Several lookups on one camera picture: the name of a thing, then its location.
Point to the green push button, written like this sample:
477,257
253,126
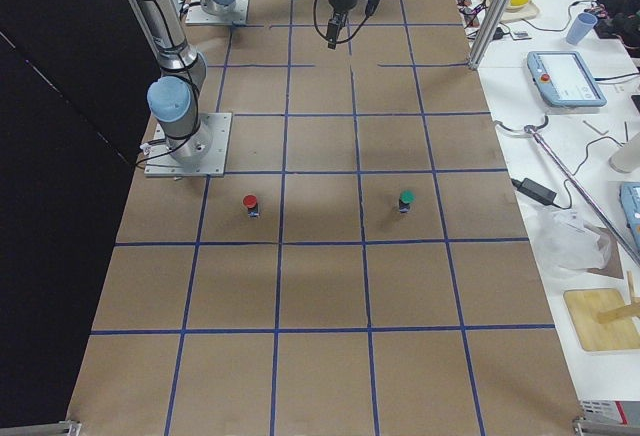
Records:
405,201

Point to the red push button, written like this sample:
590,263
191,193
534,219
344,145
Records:
251,204

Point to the blue teach pendant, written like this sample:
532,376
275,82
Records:
564,80

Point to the blue plastic cup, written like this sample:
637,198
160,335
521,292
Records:
581,26

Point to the black power adapter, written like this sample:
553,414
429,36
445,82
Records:
536,191

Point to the clear plastic bag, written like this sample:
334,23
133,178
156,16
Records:
565,245

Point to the wooden cutting board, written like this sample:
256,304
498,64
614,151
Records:
602,320

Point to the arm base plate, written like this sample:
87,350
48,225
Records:
203,154
196,16

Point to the aluminium frame post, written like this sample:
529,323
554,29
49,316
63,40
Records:
486,32

